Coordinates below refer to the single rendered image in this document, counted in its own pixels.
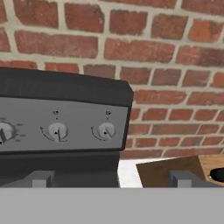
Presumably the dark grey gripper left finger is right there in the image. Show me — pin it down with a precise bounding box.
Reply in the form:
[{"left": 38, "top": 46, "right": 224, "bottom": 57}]
[{"left": 2, "top": 170, "right": 56, "bottom": 189}]

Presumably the black knife handle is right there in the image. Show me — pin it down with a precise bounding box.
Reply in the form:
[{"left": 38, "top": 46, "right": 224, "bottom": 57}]
[{"left": 209, "top": 167, "right": 224, "bottom": 184}]

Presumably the black stove with grey panel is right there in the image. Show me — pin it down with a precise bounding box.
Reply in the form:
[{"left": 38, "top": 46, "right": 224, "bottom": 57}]
[{"left": 0, "top": 66, "right": 135, "bottom": 189}]

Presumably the large grey stove knob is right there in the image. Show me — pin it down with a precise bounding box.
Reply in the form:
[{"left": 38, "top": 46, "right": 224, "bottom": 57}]
[{"left": 0, "top": 122, "right": 15, "bottom": 144}]

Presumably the brown wooden knife block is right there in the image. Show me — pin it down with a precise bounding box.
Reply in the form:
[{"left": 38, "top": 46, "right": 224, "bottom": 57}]
[{"left": 136, "top": 154, "right": 224, "bottom": 189}]

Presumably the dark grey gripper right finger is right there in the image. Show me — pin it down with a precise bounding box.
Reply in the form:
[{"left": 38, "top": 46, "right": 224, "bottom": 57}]
[{"left": 168, "top": 170, "right": 223, "bottom": 189}]

